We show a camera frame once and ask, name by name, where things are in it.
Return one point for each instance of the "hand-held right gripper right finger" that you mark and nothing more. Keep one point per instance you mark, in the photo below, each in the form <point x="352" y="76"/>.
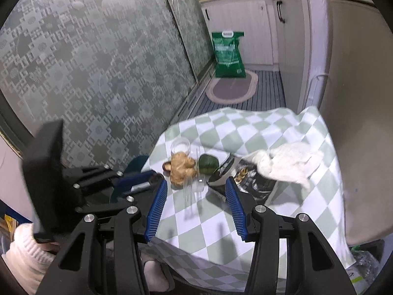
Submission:
<point x="236" y="212"/>

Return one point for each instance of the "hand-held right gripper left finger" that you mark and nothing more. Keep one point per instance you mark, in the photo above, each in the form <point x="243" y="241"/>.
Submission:
<point x="156" y="209"/>

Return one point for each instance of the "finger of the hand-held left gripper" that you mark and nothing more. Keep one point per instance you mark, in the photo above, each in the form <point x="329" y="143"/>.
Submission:
<point x="135" y="179"/>
<point x="107" y="204"/>

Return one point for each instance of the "dark green vegetable scrap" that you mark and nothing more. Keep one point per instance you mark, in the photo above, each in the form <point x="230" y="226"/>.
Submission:
<point x="208" y="163"/>

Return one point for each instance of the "clear plastic cup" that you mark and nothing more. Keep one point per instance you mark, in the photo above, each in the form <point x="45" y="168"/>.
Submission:
<point x="180" y="146"/>
<point x="192" y="187"/>

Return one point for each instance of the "person's left forearm white sleeve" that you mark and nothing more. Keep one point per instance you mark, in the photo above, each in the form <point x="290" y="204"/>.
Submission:
<point x="21" y="252"/>

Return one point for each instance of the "black printed snack packet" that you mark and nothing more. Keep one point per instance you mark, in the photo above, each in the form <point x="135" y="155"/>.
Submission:
<point x="258" y="184"/>

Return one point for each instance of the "black white snack wrapper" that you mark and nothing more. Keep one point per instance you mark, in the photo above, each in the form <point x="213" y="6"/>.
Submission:
<point x="219" y="175"/>

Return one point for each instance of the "green white checkered tablecloth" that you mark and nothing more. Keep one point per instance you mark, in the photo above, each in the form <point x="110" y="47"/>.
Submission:
<point x="276" y="221"/>

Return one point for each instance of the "ginger root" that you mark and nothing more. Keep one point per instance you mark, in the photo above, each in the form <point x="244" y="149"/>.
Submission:
<point x="182" y="169"/>

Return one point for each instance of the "crumpled white tissue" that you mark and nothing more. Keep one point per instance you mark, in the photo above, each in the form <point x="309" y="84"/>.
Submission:
<point x="288" y="163"/>

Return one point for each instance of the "patterned frosted glass door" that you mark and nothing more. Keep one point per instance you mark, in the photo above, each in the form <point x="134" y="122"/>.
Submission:
<point x="92" y="61"/>
<point x="187" y="21"/>

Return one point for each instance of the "oval pink floor mat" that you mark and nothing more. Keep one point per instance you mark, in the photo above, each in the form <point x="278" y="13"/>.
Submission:
<point x="233" y="87"/>

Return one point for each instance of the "blue striped carpet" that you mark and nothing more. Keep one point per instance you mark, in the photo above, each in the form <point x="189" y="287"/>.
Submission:
<point x="270" y="89"/>

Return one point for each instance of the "clear plastic bag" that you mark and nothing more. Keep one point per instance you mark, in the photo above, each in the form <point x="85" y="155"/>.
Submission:
<point x="365" y="261"/>

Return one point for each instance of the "green rice bag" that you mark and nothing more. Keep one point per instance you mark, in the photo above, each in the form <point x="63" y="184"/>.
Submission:
<point x="228" y="55"/>

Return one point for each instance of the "beige refrigerator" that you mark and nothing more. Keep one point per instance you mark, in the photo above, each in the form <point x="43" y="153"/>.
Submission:
<point x="353" y="98"/>

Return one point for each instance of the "tall white kitchen cabinet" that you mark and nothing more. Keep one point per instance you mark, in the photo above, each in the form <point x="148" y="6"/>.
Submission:
<point x="294" y="43"/>

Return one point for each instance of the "low white kitchen cabinet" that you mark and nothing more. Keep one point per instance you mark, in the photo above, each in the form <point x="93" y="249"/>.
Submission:
<point x="239" y="30"/>

